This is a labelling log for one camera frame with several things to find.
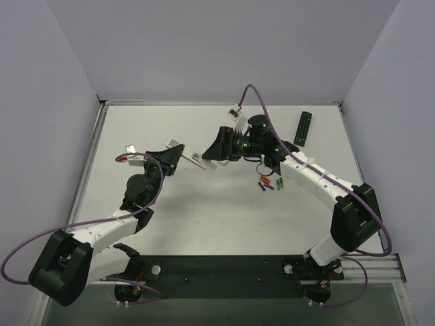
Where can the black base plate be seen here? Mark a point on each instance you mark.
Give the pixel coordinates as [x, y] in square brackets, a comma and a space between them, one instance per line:
[231, 276]

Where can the white AC remote with display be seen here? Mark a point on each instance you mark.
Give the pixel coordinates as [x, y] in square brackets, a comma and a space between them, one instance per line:
[172, 143]

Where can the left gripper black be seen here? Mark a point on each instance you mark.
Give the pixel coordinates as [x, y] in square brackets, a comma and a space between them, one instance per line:
[160, 160]

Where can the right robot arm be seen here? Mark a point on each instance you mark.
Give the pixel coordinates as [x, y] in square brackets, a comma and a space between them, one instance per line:
[355, 212]

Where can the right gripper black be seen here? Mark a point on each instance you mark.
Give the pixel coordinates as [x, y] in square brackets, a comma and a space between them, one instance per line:
[228, 144]

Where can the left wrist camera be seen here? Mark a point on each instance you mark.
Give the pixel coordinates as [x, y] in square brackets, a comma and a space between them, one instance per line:
[134, 158]

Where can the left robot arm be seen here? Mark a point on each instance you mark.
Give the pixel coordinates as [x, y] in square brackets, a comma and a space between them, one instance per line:
[91, 251]

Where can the black TV remote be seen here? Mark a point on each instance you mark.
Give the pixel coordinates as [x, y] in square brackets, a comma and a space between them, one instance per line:
[303, 128]

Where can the red orange battery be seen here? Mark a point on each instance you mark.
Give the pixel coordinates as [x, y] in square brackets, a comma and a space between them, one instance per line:
[265, 179]

